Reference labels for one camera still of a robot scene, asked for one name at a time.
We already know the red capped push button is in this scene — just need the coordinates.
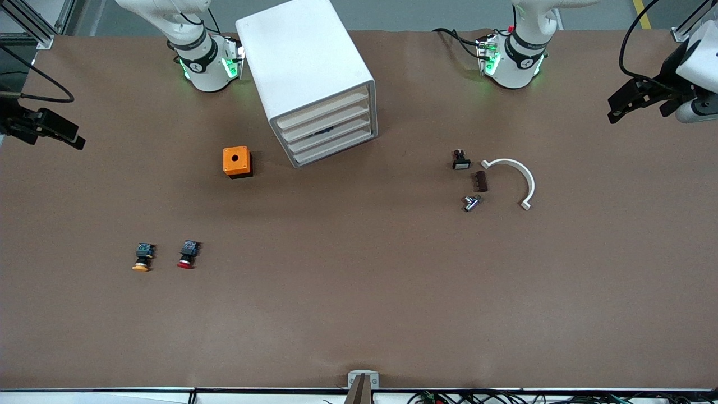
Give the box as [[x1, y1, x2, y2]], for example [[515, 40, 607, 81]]
[[177, 240, 201, 270]]

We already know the orange capped push button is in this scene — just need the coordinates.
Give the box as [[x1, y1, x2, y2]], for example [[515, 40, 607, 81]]
[[132, 242, 157, 273]]

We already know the orange box with hole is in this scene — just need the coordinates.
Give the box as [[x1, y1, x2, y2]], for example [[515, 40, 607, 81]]
[[223, 146, 253, 179]]

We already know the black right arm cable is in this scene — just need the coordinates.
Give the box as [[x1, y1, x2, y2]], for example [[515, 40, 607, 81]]
[[0, 44, 75, 104]]

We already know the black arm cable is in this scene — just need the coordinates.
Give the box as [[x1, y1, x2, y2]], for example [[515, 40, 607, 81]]
[[0, 44, 75, 104], [619, 0, 680, 86]]

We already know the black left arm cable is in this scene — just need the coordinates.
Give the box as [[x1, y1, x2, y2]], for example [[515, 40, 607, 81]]
[[619, 0, 680, 86]]

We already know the aluminium frame profile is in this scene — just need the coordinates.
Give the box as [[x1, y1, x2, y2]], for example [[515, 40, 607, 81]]
[[0, 0, 85, 51], [670, 0, 718, 44]]

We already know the white curved bracket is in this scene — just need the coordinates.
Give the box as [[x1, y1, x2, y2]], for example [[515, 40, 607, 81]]
[[481, 158, 536, 211]]

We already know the black base cable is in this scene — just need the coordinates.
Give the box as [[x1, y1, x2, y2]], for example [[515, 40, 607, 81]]
[[432, 27, 484, 59]]

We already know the bundle of cables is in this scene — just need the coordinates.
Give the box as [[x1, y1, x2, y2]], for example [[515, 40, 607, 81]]
[[407, 389, 718, 404]]

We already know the grey table edge bracket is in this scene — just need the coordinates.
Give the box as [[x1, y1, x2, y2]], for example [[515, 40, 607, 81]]
[[347, 369, 380, 404]]

